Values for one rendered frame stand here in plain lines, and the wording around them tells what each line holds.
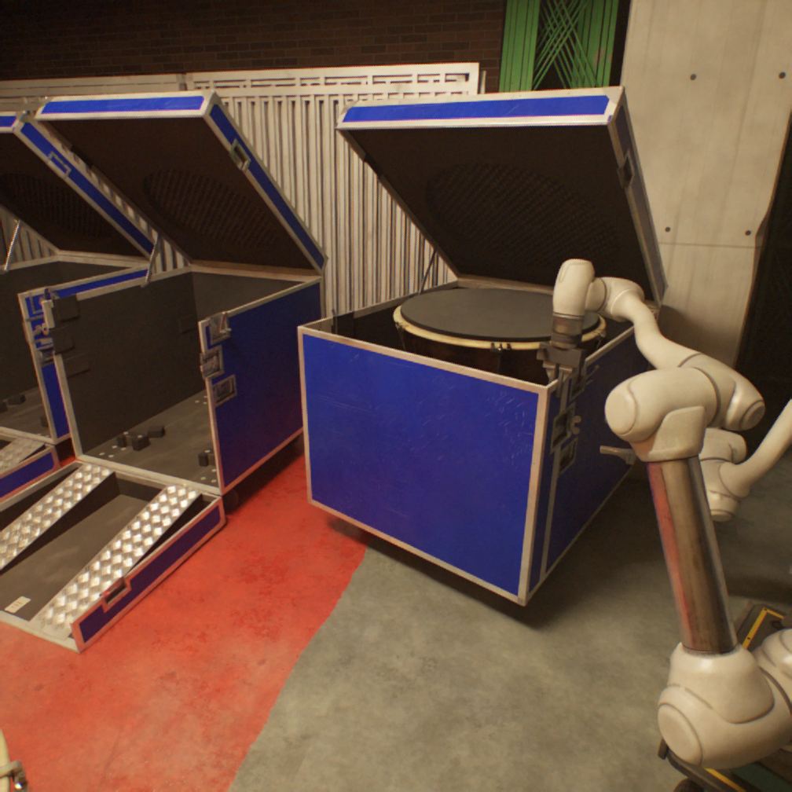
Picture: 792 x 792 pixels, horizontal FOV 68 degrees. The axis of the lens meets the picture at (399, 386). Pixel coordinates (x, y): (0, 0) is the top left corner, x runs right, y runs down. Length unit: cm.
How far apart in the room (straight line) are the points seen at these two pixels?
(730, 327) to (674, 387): 186
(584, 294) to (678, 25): 151
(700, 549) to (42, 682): 199
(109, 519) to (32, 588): 45
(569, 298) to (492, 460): 57
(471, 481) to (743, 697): 101
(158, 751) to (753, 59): 321
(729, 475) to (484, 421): 70
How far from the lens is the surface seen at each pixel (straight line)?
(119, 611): 249
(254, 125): 453
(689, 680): 135
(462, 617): 233
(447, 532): 217
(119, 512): 306
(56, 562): 286
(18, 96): 571
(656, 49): 297
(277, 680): 215
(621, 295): 180
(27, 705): 235
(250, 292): 351
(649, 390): 123
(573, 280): 173
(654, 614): 252
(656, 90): 295
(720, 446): 195
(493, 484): 197
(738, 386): 136
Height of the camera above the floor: 159
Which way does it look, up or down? 22 degrees down
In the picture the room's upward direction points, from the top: straight up
